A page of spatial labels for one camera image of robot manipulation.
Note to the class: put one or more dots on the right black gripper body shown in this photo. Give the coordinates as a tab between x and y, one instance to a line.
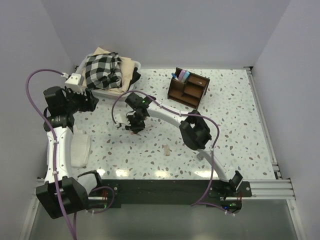
136	119

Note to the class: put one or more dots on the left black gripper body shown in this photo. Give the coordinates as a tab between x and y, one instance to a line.
75	102

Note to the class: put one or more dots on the blue tip white pen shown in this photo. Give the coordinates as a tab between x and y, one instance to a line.
175	77

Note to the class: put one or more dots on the pink purple highlighter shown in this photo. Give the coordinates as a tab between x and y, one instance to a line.
181	74

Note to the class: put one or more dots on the blue cap grey highlighter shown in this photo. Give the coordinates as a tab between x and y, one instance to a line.
185	76

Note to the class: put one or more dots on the orange tip white pen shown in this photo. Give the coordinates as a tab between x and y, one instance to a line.
147	127

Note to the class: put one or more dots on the blue grey glue stick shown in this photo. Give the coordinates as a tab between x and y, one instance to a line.
200	157

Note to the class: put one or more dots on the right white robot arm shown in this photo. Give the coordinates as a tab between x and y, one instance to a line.
195	133

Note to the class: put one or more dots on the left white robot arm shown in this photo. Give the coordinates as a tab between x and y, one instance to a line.
60	188

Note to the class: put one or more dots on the white plastic laundry basket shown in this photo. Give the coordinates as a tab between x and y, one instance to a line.
127	67

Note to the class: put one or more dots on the black white checkered cloth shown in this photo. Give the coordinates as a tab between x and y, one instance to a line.
102	71

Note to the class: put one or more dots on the beige eraser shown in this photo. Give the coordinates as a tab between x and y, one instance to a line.
166	150

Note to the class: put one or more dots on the black folded cloth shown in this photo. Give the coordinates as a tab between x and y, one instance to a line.
135	77

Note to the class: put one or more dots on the white folded towel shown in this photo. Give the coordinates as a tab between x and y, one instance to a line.
80	148

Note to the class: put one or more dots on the beige folded cloth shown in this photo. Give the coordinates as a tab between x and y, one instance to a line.
81	68

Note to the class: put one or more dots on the brown wooden desk organizer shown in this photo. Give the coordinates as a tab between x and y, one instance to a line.
190	92

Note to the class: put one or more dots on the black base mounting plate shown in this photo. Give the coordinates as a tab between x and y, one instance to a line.
168	192

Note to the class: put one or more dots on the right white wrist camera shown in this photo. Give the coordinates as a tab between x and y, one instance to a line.
121	120

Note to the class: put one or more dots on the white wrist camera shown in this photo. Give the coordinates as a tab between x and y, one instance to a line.
75	83
121	120

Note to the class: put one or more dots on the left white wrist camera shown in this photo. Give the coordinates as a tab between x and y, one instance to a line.
75	83

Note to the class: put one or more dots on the aluminium frame rail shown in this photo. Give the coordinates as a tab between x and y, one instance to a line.
278	189

